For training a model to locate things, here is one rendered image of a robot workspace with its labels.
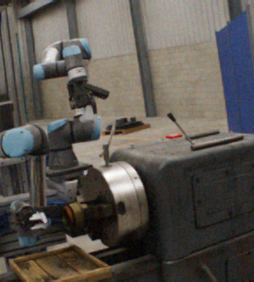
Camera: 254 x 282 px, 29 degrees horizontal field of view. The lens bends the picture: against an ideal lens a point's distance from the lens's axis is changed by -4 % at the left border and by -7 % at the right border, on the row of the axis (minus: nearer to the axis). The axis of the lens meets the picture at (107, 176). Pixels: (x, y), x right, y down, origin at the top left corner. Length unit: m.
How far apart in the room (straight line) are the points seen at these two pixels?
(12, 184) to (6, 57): 0.65
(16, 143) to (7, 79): 0.65
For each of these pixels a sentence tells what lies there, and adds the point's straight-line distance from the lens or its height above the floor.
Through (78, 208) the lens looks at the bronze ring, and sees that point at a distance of 1.92.
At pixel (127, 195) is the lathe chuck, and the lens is 1.86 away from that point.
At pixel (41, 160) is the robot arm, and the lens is 2.18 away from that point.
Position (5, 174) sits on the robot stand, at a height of 1.18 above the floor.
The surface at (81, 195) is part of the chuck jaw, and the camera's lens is 1.97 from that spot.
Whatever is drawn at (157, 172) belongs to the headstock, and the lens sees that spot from 1.85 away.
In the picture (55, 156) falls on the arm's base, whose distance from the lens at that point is 2.49.
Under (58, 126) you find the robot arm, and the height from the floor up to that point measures 1.37.
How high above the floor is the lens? 1.56
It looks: 11 degrees down
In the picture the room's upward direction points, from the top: 8 degrees counter-clockwise
